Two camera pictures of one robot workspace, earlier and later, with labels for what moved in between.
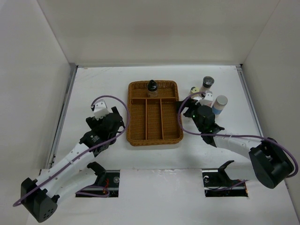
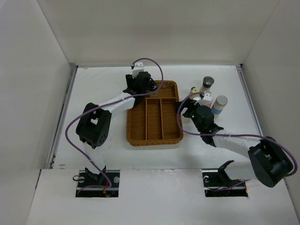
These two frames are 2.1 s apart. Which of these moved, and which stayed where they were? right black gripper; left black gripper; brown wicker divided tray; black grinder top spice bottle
Moved: left black gripper
Stayed: right black gripper; black grinder top spice bottle; brown wicker divided tray
